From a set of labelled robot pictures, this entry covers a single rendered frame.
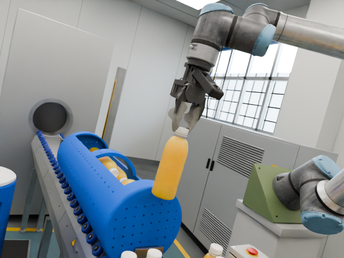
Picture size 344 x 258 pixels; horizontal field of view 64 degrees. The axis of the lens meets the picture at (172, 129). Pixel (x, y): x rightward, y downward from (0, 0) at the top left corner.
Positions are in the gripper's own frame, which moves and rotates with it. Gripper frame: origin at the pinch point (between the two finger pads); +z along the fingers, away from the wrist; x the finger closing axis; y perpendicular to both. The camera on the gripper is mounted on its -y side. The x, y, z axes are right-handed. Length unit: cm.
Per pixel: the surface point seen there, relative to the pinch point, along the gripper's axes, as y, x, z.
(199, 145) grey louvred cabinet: 200, -179, 28
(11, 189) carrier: 58, 32, 48
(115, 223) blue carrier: 6.0, 8.6, 33.4
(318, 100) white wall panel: 119, -260, -67
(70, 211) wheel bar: 52, 7, 53
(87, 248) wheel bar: 23, 7, 52
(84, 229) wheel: 30, 7, 49
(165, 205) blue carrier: 6.0, -7.4, 26.3
